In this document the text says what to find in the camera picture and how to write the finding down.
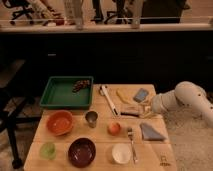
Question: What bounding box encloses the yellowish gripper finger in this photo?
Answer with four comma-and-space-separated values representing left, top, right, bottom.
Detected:
142, 112, 157, 118
139, 100, 151, 107

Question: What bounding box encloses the white small bowl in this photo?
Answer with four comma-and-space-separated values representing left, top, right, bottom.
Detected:
112, 143, 131, 164

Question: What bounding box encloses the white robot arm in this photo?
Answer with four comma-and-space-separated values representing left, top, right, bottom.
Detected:
140, 81, 213, 128

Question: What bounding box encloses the orange bowl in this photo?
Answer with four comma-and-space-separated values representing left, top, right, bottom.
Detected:
46, 110, 73, 136

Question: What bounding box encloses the metal cup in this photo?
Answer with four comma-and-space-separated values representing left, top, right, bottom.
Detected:
85, 111, 98, 128

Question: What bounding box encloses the brown whiteboard eraser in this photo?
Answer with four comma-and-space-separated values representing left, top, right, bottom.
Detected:
121, 106, 143, 117

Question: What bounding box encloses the orange fruit toy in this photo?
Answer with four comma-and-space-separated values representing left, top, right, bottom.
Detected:
107, 122, 121, 136

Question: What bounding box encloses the green small cup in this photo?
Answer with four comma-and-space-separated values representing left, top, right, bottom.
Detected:
39, 142, 56, 160

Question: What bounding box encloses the blue folded cloth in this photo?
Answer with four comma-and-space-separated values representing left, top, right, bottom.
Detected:
140, 123, 166, 141

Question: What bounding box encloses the green plastic tray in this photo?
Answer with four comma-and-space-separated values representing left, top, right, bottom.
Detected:
40, 76, 93, 110

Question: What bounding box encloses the silver fork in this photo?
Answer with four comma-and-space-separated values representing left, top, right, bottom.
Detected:
127, 127, 138, 164

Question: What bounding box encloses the blue sponge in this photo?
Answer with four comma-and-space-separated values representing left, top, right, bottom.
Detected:
133, 88, 149, 103

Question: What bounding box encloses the yellow banana toy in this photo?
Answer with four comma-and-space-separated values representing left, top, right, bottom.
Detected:
116, 89, 130, 104

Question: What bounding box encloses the dark purple bowl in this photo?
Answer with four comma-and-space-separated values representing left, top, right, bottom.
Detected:
68, 138, 96, 168

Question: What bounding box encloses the black office chair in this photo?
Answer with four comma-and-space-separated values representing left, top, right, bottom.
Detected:
3, 0, 36, 26

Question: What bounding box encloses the dark grape bunch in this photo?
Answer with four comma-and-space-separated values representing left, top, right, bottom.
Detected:
73, 80, 90, 93

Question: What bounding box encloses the dark chair left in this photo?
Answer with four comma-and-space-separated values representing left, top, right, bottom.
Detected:
0, 59, 43, 169

